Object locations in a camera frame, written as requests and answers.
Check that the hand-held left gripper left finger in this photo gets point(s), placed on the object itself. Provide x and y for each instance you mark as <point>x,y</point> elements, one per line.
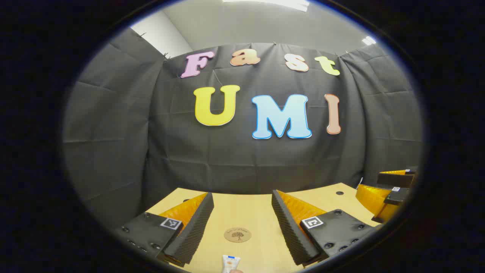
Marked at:
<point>193,235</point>

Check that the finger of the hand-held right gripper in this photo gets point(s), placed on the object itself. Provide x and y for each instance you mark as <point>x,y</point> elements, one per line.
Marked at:
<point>396,180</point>
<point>396,196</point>

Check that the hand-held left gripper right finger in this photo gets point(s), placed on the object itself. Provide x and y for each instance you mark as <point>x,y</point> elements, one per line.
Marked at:
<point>291,235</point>

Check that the round wooden coaster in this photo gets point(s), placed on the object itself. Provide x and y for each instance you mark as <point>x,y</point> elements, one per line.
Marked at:
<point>237,234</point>

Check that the white toothpaste tube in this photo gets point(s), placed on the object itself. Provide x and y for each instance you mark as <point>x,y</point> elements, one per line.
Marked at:
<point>230,263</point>

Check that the light wooden desktop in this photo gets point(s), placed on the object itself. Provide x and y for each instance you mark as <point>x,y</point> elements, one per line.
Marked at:
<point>246,212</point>

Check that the small ceiling light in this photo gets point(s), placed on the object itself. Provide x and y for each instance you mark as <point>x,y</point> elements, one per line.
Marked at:
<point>368,40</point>

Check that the long ceiling light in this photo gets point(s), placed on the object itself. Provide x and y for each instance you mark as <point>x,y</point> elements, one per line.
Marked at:
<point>265,3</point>

